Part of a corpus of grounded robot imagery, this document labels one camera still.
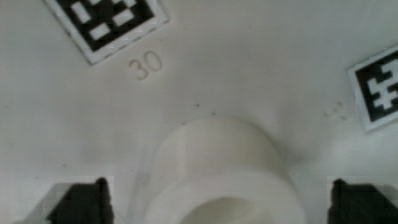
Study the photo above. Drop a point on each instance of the white round table top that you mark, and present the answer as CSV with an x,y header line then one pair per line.
x,y
246,59

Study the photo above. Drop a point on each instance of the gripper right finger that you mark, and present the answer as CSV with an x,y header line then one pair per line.
x,y
359,205

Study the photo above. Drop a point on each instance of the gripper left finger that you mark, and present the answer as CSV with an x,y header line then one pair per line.
x,y
79,204

